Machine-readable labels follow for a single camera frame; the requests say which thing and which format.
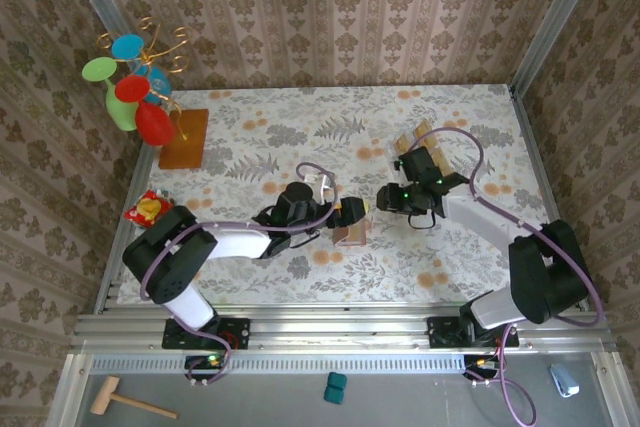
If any clear plastic card rack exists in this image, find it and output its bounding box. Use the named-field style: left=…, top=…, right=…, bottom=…
left=392, top=118, right=450, bottom=174

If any floral print tablecloth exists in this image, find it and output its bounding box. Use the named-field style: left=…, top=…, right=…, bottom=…
left=115, top=84, right=575, bottom=306

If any red yellow snack packet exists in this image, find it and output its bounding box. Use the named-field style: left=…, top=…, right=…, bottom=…
left=124, top=188, right=177, bottom=226

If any red plastic wine glass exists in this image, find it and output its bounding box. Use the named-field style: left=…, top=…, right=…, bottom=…
left=114, top=74, right=178, bottom=148

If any black controller board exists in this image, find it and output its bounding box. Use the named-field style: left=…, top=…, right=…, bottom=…
left=463, top=355, right=501, bottom=381
left=184, top=354, right=230, bottom=382

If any grey metal shelf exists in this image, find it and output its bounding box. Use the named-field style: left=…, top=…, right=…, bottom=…
left=47, top=351, right=640, bottom=427

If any white blue stapler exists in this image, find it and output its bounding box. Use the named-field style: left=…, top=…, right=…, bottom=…
left=549, top=363, right=581, bottom=398

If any blue plastic wine glass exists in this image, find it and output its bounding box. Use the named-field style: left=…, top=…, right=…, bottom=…
left=110, top=34, right=172, bottom=98

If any green plastic wine glass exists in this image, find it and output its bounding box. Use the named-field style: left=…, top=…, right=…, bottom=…
left=81, top=57, right=140, bottom=133

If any wooden mallet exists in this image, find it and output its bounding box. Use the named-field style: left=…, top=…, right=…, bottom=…
left=89, top=375, right=179, bottom=421

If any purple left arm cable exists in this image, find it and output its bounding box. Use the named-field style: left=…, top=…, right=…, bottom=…
left=139, top=162, right=337, bottom=388

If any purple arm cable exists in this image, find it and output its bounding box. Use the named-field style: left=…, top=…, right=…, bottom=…
left=139, top=162, right=337, bottom=388
left=407, top=128, right=606, bottom=426

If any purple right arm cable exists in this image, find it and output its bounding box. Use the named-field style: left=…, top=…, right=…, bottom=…
left=407, top=128, right=606, bottom=426

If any aluminium front rail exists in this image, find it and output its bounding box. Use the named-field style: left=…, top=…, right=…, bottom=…
left=69, top=304, right=620, bottom=354

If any aluminium table side rail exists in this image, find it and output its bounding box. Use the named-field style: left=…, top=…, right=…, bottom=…
left=507, top=84, right=590, bottom=311

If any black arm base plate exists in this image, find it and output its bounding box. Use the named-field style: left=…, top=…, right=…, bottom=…
left=426, top=315, right=520, bottom=350
left=161, top=317, right=251, bottom=351

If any gold wire glass rack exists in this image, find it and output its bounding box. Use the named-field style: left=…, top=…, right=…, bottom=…
left=97, top=15, right=210, bottom=170

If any grey slotted cable duct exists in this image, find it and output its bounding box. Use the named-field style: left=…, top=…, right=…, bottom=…
left=89, top=352, right=501, bottom=376

